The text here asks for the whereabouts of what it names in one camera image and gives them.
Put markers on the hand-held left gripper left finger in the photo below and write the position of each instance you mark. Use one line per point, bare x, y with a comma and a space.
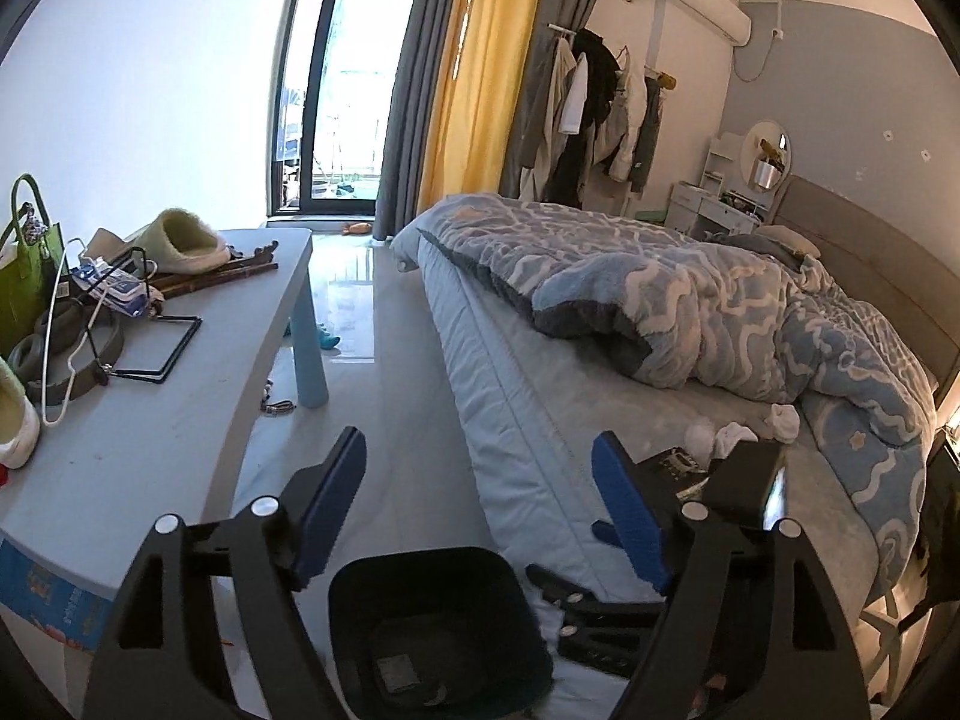
334, 510

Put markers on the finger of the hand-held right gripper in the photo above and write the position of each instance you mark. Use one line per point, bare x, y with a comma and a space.
604, 530
600, 607

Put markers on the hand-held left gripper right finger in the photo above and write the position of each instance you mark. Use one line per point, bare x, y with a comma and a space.
634, 525

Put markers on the black printed packet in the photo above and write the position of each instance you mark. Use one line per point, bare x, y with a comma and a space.
679, 469

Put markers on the black waste bin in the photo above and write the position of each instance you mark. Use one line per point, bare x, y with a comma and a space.
390, 585

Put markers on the flat white sock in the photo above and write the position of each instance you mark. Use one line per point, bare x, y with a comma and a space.
735, 436

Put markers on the white paper ball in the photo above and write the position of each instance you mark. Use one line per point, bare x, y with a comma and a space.
701, 439

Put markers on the rolled white sock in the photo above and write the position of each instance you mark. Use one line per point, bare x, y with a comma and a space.
786, 424

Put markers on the bed with grey mattress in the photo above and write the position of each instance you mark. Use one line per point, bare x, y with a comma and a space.
540, 420

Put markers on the teal fuzzy object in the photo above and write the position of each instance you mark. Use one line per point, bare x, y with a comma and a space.
326, 339

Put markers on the light blue low table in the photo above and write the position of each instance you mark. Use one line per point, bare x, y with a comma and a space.
187, 420

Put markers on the grey square packet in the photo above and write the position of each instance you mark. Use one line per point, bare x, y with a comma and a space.
397, 675

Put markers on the blue white patterned blanket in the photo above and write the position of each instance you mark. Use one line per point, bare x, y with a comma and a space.
675, 292

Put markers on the grey pillow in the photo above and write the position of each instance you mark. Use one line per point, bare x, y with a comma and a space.
750, 244

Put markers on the grey bed headboard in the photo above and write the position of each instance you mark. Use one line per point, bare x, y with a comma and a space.
885, 262

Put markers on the carved dark wooden stick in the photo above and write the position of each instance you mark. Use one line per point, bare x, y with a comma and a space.
255, 251

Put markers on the white dressing table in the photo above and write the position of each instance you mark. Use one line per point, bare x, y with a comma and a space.
690, 206

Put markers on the dark grey headphones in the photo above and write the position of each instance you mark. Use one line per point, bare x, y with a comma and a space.
112, 345

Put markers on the small orange object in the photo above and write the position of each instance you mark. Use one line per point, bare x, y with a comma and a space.
356, 228

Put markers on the blue printed carton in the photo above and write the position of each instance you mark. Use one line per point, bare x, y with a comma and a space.
45, 600

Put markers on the blue white tissue pack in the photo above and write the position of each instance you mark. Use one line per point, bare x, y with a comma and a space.
120, 289

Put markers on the round mirror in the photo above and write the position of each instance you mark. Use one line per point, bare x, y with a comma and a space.
754, 157

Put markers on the dark grey hanging garment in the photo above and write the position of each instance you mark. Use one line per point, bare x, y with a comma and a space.
649, 135

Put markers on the light grey hanging jacket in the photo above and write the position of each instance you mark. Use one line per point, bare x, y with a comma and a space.
626, 127

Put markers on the green tote bag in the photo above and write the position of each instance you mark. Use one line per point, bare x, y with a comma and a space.
22, 285

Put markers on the beige hanging coat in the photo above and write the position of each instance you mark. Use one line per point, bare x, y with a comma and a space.
536, 127

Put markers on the white hanging shirt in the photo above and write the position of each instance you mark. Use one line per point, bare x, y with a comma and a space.
574, 97

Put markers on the black framed glass door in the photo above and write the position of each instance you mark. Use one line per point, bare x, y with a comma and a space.
352, 90

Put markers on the black hanging jacket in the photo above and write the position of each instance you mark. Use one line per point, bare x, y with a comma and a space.
596, 67

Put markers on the yellow curtain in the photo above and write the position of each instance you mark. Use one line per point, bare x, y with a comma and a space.
480, 90

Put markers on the white air conditioner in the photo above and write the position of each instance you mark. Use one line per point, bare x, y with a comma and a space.
705, 15

